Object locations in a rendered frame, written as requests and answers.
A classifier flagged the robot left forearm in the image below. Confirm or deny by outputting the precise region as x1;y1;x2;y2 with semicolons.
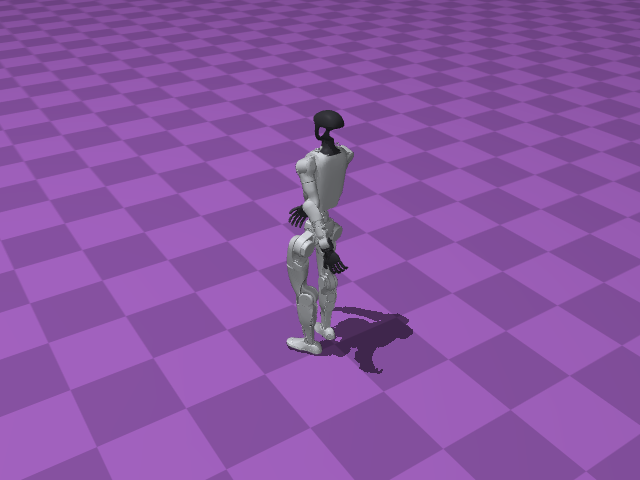
303;201;330;249

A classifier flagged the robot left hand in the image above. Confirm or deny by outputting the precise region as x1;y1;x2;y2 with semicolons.
320;238;348;274

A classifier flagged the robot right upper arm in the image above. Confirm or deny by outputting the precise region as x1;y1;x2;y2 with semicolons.
340;145;354;169

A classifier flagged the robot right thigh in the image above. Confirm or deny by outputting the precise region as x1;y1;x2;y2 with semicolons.
315;222;343;291

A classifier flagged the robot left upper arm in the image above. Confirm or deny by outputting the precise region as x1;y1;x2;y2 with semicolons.
296;155;320;212

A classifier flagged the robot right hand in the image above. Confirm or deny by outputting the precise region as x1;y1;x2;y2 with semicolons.
289;205;308;228

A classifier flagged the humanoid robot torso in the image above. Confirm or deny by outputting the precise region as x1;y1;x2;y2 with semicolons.
303;142;347;246

